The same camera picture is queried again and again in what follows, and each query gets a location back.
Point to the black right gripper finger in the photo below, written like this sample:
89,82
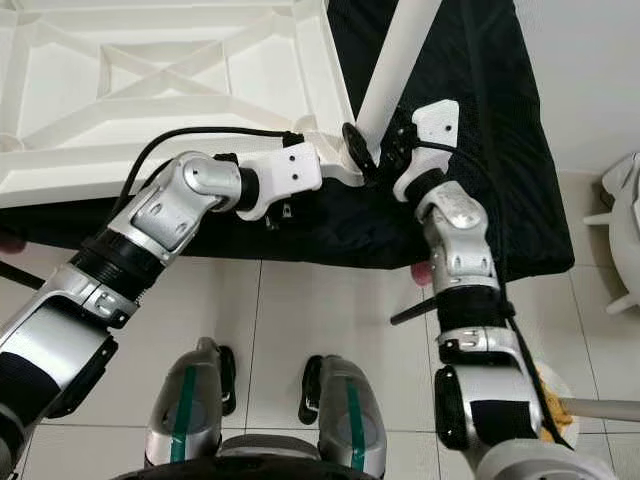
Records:
357,145

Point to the white plastic table top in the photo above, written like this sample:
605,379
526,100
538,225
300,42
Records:
60,100

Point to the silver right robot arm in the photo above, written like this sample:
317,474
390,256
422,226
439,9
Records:
455,240

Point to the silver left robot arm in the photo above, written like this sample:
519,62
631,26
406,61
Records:
160,205

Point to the pink rounded object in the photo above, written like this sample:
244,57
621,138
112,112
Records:
10,243
422,272

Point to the silver robot right leg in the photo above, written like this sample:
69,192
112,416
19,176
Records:
350,412

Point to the silver robot leg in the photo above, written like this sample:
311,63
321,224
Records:
350,412
185,405

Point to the silver robot left leg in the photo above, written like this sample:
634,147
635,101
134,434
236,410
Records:
185,405

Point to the white plastic furniture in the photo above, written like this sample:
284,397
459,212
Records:
625,220

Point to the black robot waist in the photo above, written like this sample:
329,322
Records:
280,472

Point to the yellow fried snacks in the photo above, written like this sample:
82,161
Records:
552,400

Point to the white bowl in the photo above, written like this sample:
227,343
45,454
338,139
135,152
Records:
572,395

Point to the grey metal pole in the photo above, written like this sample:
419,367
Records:
605,407

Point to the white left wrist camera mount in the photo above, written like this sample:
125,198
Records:
290,165

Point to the black table frame bar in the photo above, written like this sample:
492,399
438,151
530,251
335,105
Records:
20,275

